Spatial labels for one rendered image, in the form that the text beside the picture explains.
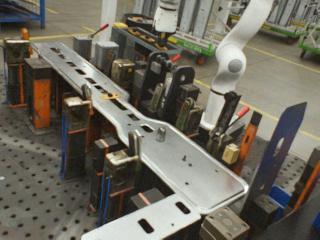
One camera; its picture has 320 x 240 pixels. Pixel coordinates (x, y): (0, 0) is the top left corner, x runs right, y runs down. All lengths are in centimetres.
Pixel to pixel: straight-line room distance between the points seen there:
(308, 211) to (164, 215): 39
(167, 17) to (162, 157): 70
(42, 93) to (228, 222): 105
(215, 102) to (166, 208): 88
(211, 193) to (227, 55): 74
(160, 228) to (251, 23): 102
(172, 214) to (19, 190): 67
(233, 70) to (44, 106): 89
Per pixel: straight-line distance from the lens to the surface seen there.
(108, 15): 508
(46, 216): 120
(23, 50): 171
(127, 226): 77
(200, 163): 102
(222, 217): 77
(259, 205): 82
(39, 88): 151
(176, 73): 120
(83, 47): 183
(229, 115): 103
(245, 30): 152
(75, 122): 118
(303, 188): 95
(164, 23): 147
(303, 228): 90
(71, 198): 126
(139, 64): 144
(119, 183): 93
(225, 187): 96
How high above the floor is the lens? 158
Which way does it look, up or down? 29 degrees down
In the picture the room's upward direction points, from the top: 11 degrees clockwise
